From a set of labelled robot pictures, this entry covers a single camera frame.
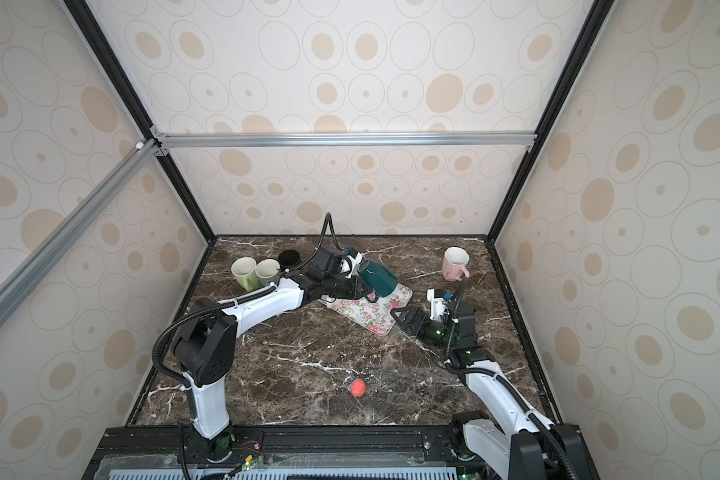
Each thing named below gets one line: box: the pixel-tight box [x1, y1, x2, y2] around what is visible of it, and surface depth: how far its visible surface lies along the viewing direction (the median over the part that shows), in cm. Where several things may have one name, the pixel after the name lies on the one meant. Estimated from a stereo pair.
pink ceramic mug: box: [442, 246, 470, 282], surface depth 103 cm
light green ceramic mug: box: [231, 256, 260, 293], surface depth 100 cm
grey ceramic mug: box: [255, 258, 281, 287], surface depth 100 cm
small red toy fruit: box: [350, 378, 367, 397], surface depth 82 cm
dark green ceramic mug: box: [358, 259, 399, 303], surface depth 89 cm
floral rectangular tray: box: [318, 284, 413, 336], surface depth 99 cm
